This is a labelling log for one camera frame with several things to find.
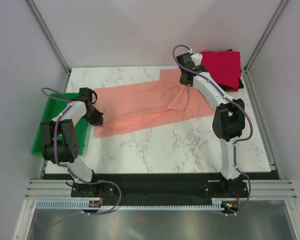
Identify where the left aluminium frame post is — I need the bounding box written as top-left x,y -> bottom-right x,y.
24,0 -> 72,76

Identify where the salmon pink t shirt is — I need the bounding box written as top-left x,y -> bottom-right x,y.
94,68 -> 214,139

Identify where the white slotted cable duct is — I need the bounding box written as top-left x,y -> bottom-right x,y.
35,199 -> 233,211

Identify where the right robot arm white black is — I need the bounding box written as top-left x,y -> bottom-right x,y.
173,52 -> 248,198

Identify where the aluminium frame post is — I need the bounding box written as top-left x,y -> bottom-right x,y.
24,0 -> 72,76
243,0 -> 290,73

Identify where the folded crimson t shirt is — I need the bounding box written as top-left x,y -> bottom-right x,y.
201,50 -> 241,90

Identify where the right aluminium frame post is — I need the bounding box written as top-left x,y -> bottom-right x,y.
243,0 -> 290,73

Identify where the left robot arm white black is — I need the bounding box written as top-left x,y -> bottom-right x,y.
40,87 -> 104,197

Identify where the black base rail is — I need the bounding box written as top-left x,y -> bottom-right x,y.
41,171 -> 248,207

